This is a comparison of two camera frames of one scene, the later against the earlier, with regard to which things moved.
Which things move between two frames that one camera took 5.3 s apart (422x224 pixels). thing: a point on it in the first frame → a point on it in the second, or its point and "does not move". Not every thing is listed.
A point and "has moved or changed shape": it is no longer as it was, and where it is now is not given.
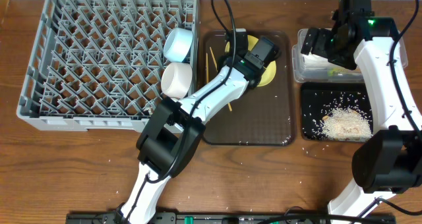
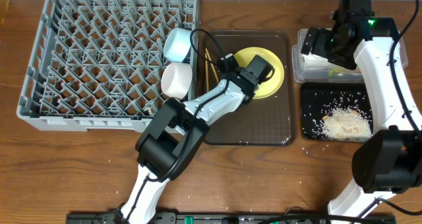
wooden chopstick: (216, 70) → (212, 66)
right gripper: (321, 35) does not move
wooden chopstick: (207, 68) does not move
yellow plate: (269, 73) has moved or changed shape
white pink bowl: (176, 79) does not move
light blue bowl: (178, 41) does not move
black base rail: (229, 218) does not move
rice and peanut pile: (347, 124) does not move
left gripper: (226, 59) → (254, 89)
